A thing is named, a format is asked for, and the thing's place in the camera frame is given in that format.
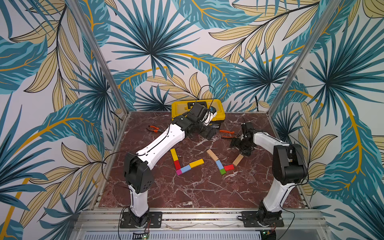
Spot natural wood block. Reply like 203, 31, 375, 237
207, 149, 219, 162
233, 154, 244, 166

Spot red block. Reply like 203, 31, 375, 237
224, 164, 235, 172
174, 160, 181, 170

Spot yellow block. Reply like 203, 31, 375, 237
189, 159, 205, 168
171, 149, 179, 162

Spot light blue block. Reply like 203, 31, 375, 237
181, 165, 192, 173
216, 160, 224, 170

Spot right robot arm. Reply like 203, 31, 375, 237
230, 122, 308, 227

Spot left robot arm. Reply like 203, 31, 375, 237
124, 103, 217, 222

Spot yellow black toolbox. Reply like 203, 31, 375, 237
171, 99, 226, 121

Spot large orange-handled pliers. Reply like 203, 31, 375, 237
219, 130, 237, 139

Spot small orange-handled pliers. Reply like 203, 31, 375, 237
147, 125, 164, 133

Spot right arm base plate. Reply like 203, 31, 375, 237
241, 211, 285, 228

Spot aluminium front rail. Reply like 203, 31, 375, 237
70, 208, 333, 240

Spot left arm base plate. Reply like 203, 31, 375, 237
119, 212, 163, 229

